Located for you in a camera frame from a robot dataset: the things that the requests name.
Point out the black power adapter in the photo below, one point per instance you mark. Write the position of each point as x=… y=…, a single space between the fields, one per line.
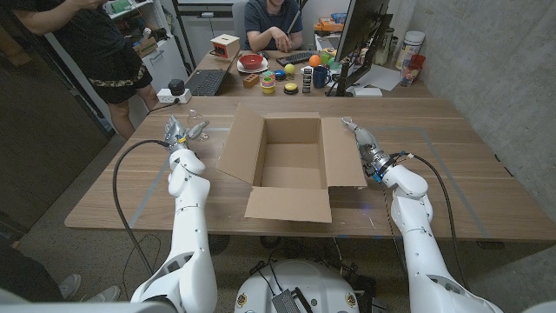
x=176 y=86

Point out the black and white dice stack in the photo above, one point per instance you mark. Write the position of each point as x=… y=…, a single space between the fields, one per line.
x=307 y=80

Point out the green toy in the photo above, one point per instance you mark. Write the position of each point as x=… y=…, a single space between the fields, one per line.
x=326 y=56

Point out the orange ball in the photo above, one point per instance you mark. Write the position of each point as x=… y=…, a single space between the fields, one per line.
x=314 y=61

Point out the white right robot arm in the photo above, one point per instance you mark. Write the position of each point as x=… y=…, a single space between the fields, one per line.
x=412 y=217

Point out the dark blue mug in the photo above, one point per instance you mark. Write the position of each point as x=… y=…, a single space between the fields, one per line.
x=320 y=77

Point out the orange toy brick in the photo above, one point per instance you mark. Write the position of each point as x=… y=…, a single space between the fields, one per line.
x=251 y=81

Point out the yellow and black disc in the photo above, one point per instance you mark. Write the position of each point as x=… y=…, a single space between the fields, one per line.
x=291 y=88

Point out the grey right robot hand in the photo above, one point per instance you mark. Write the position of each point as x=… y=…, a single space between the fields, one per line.
x=368 y=145

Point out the standing person in black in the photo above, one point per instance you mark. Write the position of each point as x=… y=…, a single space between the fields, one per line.
x=104 y=48

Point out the wooden desk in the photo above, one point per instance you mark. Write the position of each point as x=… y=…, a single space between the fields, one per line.
x=236 y=89

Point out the white paper sheet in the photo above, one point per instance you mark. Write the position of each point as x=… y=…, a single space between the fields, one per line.
x=384 y=78

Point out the yellow ball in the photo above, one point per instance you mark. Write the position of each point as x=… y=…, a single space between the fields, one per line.
x=289 y=68

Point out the dark bottle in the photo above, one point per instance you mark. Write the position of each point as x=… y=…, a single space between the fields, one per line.
x=384 y=45

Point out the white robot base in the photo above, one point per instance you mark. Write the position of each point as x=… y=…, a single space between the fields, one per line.
x=317 y=282

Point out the clear plastic bottle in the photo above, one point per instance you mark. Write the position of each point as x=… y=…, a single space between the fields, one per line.
x=194 y=118

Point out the black laptop keyboard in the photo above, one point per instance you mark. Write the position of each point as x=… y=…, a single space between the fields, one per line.
x=206 y=82

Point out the small wooden box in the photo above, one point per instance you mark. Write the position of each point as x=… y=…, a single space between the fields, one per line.
x=226 y=45

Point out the white canister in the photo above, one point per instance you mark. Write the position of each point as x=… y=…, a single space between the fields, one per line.
x=410 y=45

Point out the white power strip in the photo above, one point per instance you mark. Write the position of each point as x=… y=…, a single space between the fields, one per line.
x=164 y=96

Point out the small white flat box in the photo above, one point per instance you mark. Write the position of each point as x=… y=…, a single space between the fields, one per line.
x=367 y=91

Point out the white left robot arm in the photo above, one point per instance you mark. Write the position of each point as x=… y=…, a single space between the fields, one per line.
x=191 y=226

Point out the black round fan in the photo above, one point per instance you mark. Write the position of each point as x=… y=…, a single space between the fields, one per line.
x=221 y=243

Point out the stacked coloured cups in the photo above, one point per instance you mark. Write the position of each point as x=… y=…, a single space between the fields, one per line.
x=268 y=84

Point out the small cardboard box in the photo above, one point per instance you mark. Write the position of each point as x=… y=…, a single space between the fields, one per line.
x=147 y=47

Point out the white shelf cabinet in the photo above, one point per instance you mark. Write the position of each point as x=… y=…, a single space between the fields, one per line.
x=169 y=61

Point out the blue round toy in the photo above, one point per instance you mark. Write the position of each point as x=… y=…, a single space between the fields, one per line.
x=280 y=75

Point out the white plate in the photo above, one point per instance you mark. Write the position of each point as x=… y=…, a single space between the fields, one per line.
x=262 y=68

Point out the open cardboard box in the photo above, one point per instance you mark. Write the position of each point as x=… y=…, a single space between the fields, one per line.
x=286 y=204

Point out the seated person in blue shirt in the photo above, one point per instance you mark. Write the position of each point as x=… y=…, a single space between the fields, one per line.
x=260 y=19

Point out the black computer monitor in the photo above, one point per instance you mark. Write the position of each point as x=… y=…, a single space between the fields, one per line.
x=360 y=26

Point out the grey shoe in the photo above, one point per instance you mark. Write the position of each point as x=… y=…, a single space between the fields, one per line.
x=69 y=286
x=104 y=295

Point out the orange box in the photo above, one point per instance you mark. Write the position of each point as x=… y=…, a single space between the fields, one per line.
x=329 y=25

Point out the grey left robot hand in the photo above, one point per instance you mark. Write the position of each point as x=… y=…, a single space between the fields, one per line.
x=176 y=135

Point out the red bowl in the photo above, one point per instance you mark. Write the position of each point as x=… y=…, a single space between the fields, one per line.
x=251 y=61

